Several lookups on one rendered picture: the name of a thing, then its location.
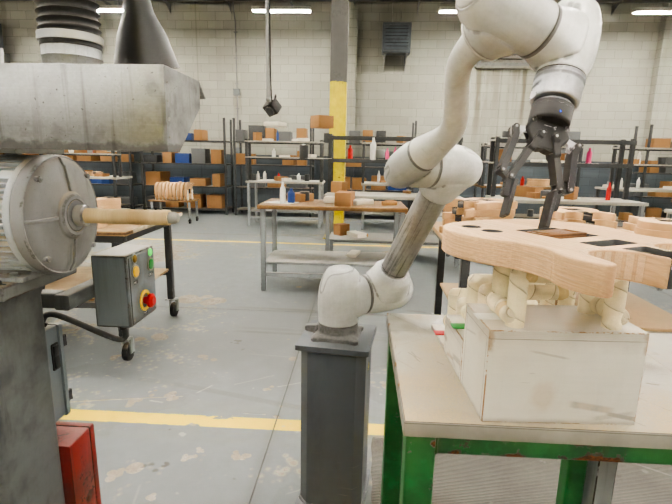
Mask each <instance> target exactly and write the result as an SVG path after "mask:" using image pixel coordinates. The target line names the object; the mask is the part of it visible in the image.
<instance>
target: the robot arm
mask: <svg viewBox="0 0 672 504"><path fill-rule="evenodd" d="M455 6H456V11H457V15H458V17H459V20H460V22H461V23H462V25H461V31H462V36H461V37H460V39H459V40H458V42H457V43H456V45H455V46H454V48H453V50H452V51H451V54H450V56H449V58H448V61H447V65H446V71H445V87H444V113H443V121H442V123H441V125H440V126H438V127H437V128H435V129H434V130H432V131H429V132H427V133H425V134H423V135H421V136H418V137H416V138H414V139H413V140H411V141H409V142H407V143H406V144H404V145H403V146H401V147H400V148H399V149H398V150H397V151H395V152H394V153H393V154H392V155H391V157H390V158H389V159H388V161H387V163H386V165H385V168H384V179H385V181H386V182H387V183H388V185H390V186H391V187H393V188H399V189H402V188H406V187H408V186H409V187H411V188H419V191H418V193H417V195H416V197H415V199H414V201H413V203H412V205H411V207H410V209H409V211H408V213H407V215H406V217H405V219H404V221H403V223H402V225H401V227H400V229H399V231H398V233H397V235H396V237H395V239H394V241H393V243H392V245H391V247H390V249H389V251H388V253H387V255H386V257H385V259H382V260H379V261H378V262H376V264H375V265H374V266H373V267H372V268H371V269H370V270H369V271H367V272H366V274H364V275H359V272H358V271H357V270H356V269H355V268H353V267H351V266H349V265H345V264H339V265H333V266H330V267H329V268H328V269H327V270H326V271H325V272H324V274H323V276H322V279H321V282H320V285H319V292H318V319H319V321H318V322H317V323H309V324H306V326H305V330H306V331H309V332H313V333H314V335H312V336H311V341H312V342H328V343H339V344H348V345H353V346H356V345H358V338H359V336H360V333H361V331H363V326H362V325H358V317H361V316H362V315H364V314H366V313H378V312H385V311H390V310H394V309H397V308H400V307H402V306H403V305H405V304H406V303H407V302H408V301H409V300H410V299H411V297H412V295H413V282H412V280H411V278H410V275H409V272H408V270H409V268H410V267H411V265H412V263H413V261H414V260H415V258H416V256H417V254H418V253H419V251H420V249H421V247H422V246H423V244H424V242H425V240H426V238H427V237H428V235H429V233H430V231H431V230H432V228H433V226H434V224H435V223H436V221H437V219H438V217H439V216H440V214H441V212H442V210H443V209H444V207H445V205H446V204H448V203H450V202H452V201H453V200H454V199H455V198H456V197H458V196H459V195H460V194H461V193H462V192H463V191H464V190H466V189H467V188H469V187H471V186H472V185H474V184H475V183H476V182H477V181H478V180H479V179H480V177H481V174H482V171H483V164H482V160H481V158H480V157H479V156H478V155H477V154H476V153H475V152H473V151H472V150H471V149H469V148H467V147H465V146H461V145H456V144H457V143H458V142H459V141H460V139H461V138H462V136H463V134H464V133H465V130H466V127H467V124H468V118H469V100H470V79H471V71H472V68H473V67H474V65H475V64H476V63H477V62H479V61H480V60H482V59H483V60H486V61H495V60H497V59H498V58H501V57H505V56H511V55H513V54H516V55H518V56H520V57H521V58H523V59H524V60H525V61H526V62H527V63H528V64H529V65H530V67H531V68H532V70H533V71H535V72H536V74H535V77H534V80H533V86H532V90H531V94H530V98H529V103H530V105H531V109H530V113H529V117H528V122H527V124H526V125H525V126H523V125H520V124H519V123H514V124H513V125H512V126H511V127H510V128H509V129H508V140H507V142H506V145H505V147H504V150H503V153H502V155H501V158H500V160H499V163H498V165H497V168H496V170H495V174H496V175H499V176H501V177H502V182H503V184H502V188H501V192H500V196H501V197H504V199H503V203H502V207H501V211H500V214H499V217H501V218H504V217H506V216H509V215H510V211H511V207H512V203H513V200H514V196H515V192H516V188H517V184H518V180H519V179H517V178H514V177H515V176H516V174H517V173H518V171H519V170H520V169H521V167H522V166H523V164H524V163H525V162H526V160H527V159H528V157H529V156H530V155H531V153H532V152H540V153H541V154H543V155H545V156H546V161H547V162H548V170H549V179H550V187H551V192H549V193H547V194H546V197H545V201H544V205H543V209H542V213H541V218H540V222H539V226H538V229H541V230H543V229H546V228H549V227H550V224H551V220H552V216H553V212H555V211H557V210H558V209H559V205H560V201H561V197H562V195H563V196H566V195H568V194H571V193H573V192H574V188H575V180H576V171H577V163H578V154H579V153H580V151H581V149H582V147H583V144H582V143H581V142H578V143H574V142H573V141H571V140H569V134H568V131H569V128H570V125H571V121H572V117H573V113H574V110H576V109H577V108H578V107H579V105H580V102H581V98H582V94H583V89H584V87H585V84H586V78H587V75H588V73H589V72H590V70H591V69H592V67H593V64H594V61H595V59H596V55H597V52H598V48H599V43H600V36H601V26H602V19H601V11H600V7H599V5H598V3H597V2H596V1H595V0H561V1H560V2H559V3H556V2H555V1H553V0H456V4H455ZM522 132H523V134H524V136H525V139H526V141H527V144H526V145H525V147H524V148H523V150H522V152H521V153H520V155H519V156H518V157H517V159H516V160H515V162H514V163H513V164H512V166H511V167H510V168H509V170H507V167H508V165H509V162H510V160H511V157H512V155H513V152H514V149H515V147H516V144H517V142H518V139H519V136H521V135H522ZM564 145H565V147H566V151H565V153H567V154H566V157H565V163H564V171H563V176H562V167H561V159H560V157H561V147H562V146H564ZM513 178H514V179H513Z"/></svg>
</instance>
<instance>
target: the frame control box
mask: <svg viewBox="0 0 672 504"><path fill-rule="evenodd" d="M148 247H151V248H152V245H136V244H121V245H118V246H115V247H112V248H110V249H107V250H104V251H101V252H99V253H96V254H93V255H91V266H92V277H93V287H94V298H95V309H96V320H97V326H99V327H119V330H122V337H120V336H115V335H113V334H110V333H107V332H105V331H103V330H100V329H98V328H96V327H94V326H91V325H89V324H87V323H85V322H82V321H80V320H78V319H75V318H73V317H71V316H68V315H65V314H63V313H59V312H55V311H48V312H45V313H44V314H43V317H44V325H45V328H47V327H46V326H47V325H48V323H47V322H46V320H47V318H49V317H54V318H58V319H61V320H63V321H66V322H69V323H71V324H73V325H76V326H78V327H80V328H83V329H85V330H87V331H90V332H92V333H94V334H96V335H99V336H101V337H104V338H106V339H109V340H112V341H115V342H124V341H126V340H127V339H128V328H131V327H133V326H134V325H135V324H137V323H138V322H139V321H141V320H142V319H143V318H145V317H146V316H147V315H149V314H150V313H152V312H153V311H154V310H156V308H157V304H156V303H155V305H154V306H153V307H148V306H147V304H144V303H143V299H144V297H147V296H148V294H149V293H153V294H154V295H155V296H156V288H155V272H154V266H153V268H152V269H150V268H149V260H150V259H153V261H154V256H153V248H152V255H151V257H148V256H147V248H148ZM133 253H135V254H136V255H137V262H136V264H132V262H131V256H132V254H133ZM135 266H138V267H139V275H138V276H137V277H134V274H133V270H134V267H135Z"/></svg>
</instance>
